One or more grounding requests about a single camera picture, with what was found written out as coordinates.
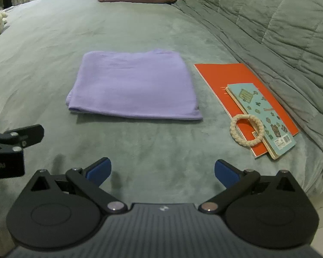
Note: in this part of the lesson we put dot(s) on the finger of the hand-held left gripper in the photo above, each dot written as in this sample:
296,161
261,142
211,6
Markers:
29,135

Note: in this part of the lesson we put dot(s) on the teal patterned notebook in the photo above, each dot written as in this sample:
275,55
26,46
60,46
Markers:
261,104

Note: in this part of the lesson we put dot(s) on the purple shirt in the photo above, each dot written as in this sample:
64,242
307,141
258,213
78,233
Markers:
132,86

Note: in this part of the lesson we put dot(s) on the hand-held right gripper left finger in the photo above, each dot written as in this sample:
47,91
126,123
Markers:
99,170

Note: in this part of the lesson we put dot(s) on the grey quilted blanket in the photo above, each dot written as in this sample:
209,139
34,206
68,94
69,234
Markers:
271,27

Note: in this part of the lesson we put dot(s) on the orange notebook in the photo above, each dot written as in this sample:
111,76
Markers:
226,78

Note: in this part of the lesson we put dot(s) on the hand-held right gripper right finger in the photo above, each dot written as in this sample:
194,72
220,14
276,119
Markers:
226,173

